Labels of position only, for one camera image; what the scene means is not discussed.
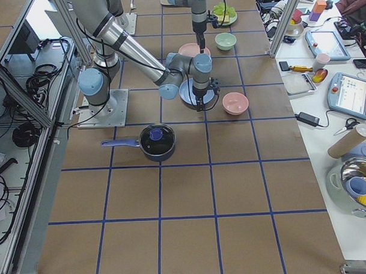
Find mango fruit toy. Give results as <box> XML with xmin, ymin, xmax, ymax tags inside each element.
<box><xmin>311</xmin><ymin>68</ymin><xmax>328</xmax><ymax>83</ymax></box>

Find bread slice on plate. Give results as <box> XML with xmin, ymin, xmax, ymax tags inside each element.
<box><xmin>217</xmin><ymin>13</ymin><xmax>230</xmax><ymax>25</ymax></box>

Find blue plate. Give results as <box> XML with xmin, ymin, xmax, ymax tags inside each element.
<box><xmin>179</xmin><ymin>78</ymin><xmax>215</xmax><ymax>106</ymax></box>

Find aluminium frame post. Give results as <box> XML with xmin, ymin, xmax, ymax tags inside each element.
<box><xmin>269</xmin><ymin>0</ymin><xmax>300</xmax><ymax>58</ymax></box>

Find green plate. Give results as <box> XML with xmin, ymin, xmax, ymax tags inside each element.
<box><xmin>212</xmin><ymin>7</ymin><xmax>237</xmax><ymax>25</ymax></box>

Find glass pot lid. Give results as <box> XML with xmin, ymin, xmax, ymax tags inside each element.
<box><xmin>139</xmin><ymin>123</ymin><xmax>176</xmax><ymax>156</ymax></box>

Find dark blue saucepan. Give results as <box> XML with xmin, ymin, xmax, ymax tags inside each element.
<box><xmin>101</xmin><ymin>123</ymin><xmax>177</xmax><ymax>162</ymax></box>

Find steel mixing bowl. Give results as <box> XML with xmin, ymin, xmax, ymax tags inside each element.
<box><xmin>340</xmin><ymin>157</ymin><xmax>366</xmax><ymax>219</ymax></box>

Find teach pendant near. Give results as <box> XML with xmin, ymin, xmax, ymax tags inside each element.
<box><xmin>327</xmin><ymin>73</ymin><xmax>366</xmax><ymax>120</ymax></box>

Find scissors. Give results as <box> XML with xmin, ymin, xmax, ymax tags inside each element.
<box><xmin>334</xmin><ymin>118</ymin><xmax>359</xmax><ymax>136</ymax></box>

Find kitchen scale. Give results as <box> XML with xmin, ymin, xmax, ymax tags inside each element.
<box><xmin>282</xmin><ymin>73</ymin><xmax>317</xmax><ymax>99</ymax></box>

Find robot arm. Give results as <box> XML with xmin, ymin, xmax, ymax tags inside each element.
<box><xmin>168</xmin><ymin>0</ymin><xmax>218</xmax><ymax>53</ymax></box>
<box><xmin>72</xmin><ymin>0</ymin><xmax>217</xmax><ymax>112</ymax></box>

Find green bowl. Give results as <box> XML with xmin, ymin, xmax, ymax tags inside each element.
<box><xmin>215</xmin><ymin>32</ymin><xmax>237</xmax><ymax>51</ymax></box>

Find yellow screwdriver handle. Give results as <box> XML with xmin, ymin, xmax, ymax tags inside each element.
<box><xmin>290</xmin><ymin>65</ymin><xmax>314</xmax><ymax>73</ymax></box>

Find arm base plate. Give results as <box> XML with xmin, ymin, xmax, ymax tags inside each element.
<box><xmin>117</xmin><ymin>13</ymin><xmax>137</xmax><ymax>35</ymax></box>
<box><xmin>77</xmin><ymin>88</ymin><xmax>129</xmax><ymax>129</ymax></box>

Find pink bowl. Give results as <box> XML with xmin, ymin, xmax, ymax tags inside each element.
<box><xmin>222</xmin><ymin>92</ymin><xmax>249</xmax><ymax>115</ymax></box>

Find black smartphone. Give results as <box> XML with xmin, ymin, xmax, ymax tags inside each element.
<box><xmin>278</xmin><ymin>61</ymin><xmax>290</xmax><ymax>72</ymax></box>

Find teach pendant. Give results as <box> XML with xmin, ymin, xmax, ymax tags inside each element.
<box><xmin>305</xmin><ymin>30</ymin><xmax>351</xmax><ymax>61</ymax></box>
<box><xmin>327</xmin><ymin>73</ymin><xmax>366</xmax><ymax>120</ymax></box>

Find teach pendant far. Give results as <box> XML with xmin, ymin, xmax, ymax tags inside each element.
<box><xmin>305</xmin><ymin>30</ymin><xmax>351</xmax><ymax>61</ymax></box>

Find pink plate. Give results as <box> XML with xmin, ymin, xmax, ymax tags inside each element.
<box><xmin>178</xmin><ymin>43</ymin><xmax>211</xmax><ymax>57</ymax></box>

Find green lettuce leaf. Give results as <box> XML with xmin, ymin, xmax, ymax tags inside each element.
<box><xmin>213</xmin><ymin>2</ymin><xmax>236</xmax><ymax>17</ymax></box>

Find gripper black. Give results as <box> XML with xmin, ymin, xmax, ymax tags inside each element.
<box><xmin>192</xmin><ymin>78</ymin><xmax>220</xmax><ymax>112</ymax></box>
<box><xmin>192</xmin><ymin>10</ymin><xmax>219</xmax><ymax>53</ymax></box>

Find white bowl with toys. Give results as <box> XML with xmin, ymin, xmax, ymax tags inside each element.
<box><xmin>286</xmin><ymin>9</ymin><xmax>304</xmax><ymax>37</ymax></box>

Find black power adapter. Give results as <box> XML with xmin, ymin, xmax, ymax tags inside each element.
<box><xmin>294</xmin><ymin>112</ymin><xmax>320</xmax><ymax>127</ymax></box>

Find cardboard tube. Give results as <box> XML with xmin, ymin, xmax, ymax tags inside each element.
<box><xmin>327</xmin><ymin>124</ymin><xmax>366</xmax><ymax>159</ymax></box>

